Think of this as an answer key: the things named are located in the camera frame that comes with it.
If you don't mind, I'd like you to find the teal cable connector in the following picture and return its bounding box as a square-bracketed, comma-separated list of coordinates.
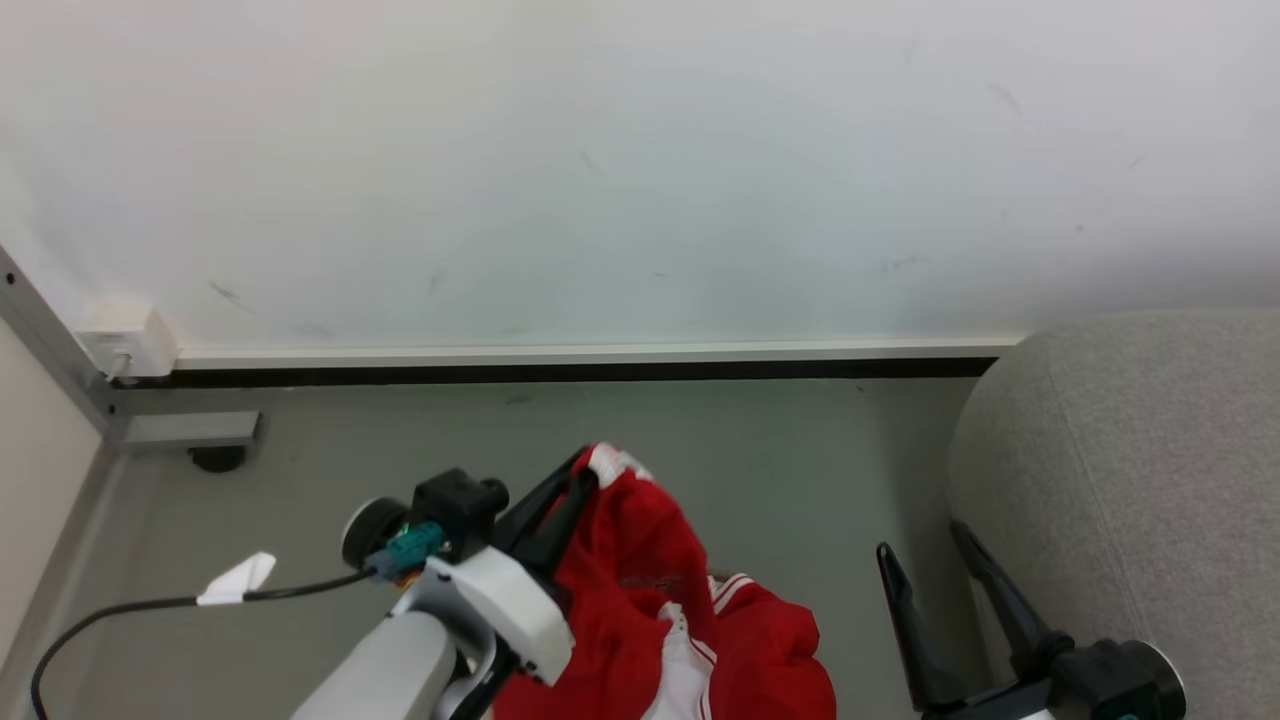
[364, 520, 447, 583]

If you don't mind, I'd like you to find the beige partition panel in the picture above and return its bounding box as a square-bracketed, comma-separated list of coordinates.
[0, 318, 107, 666]

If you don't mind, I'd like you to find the red white sports garment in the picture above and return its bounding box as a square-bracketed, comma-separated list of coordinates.
[492, 443, 838, 720]

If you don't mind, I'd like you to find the grey metal frame post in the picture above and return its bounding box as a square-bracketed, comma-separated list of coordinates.
[0, 245, 262, 449]

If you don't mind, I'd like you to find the grey fabric sofa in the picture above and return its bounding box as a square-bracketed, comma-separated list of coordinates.
[946, 308, 1280, 720]

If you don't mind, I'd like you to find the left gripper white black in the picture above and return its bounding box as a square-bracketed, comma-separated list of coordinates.
[342, 447, 603, 720]

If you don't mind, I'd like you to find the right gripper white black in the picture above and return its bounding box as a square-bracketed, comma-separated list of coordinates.
[876, 520, 1189, 720]

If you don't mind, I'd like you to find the white cable tag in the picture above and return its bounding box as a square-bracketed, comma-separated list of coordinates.
[196, 552, 278, 608]

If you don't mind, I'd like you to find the white black baseboard strip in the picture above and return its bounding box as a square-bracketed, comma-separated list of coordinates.
[138, 337, 1023, 392]

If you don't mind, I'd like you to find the white wall socket box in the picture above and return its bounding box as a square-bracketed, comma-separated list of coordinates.
[75, 298, 182, 382]

